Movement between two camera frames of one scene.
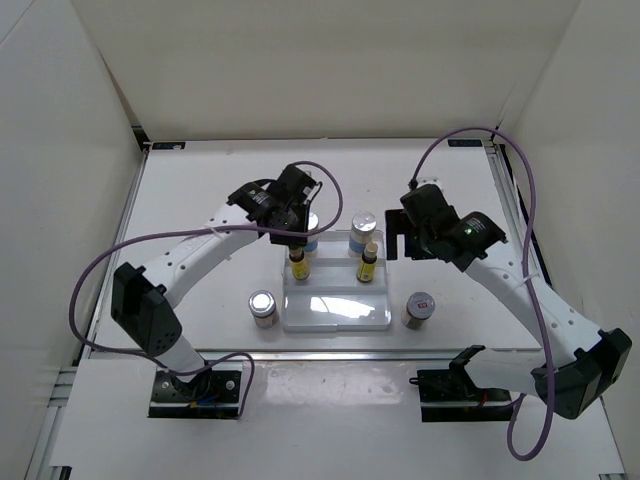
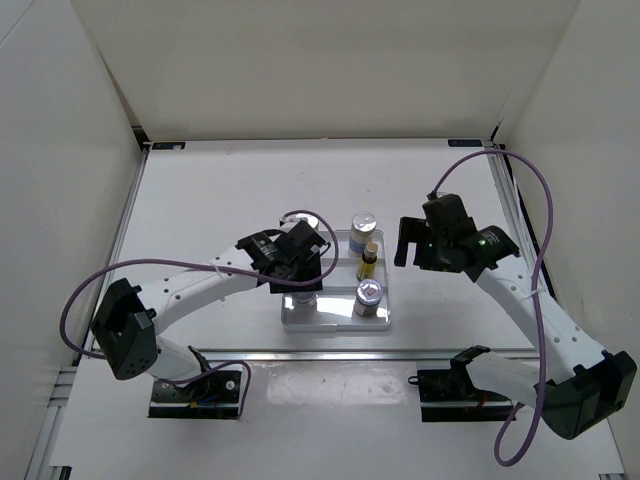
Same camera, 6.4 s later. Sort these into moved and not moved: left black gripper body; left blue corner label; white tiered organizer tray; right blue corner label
Moved: left black gripper body
Not moved: right blue corner label; white tiered organizer tray; left blue corner label
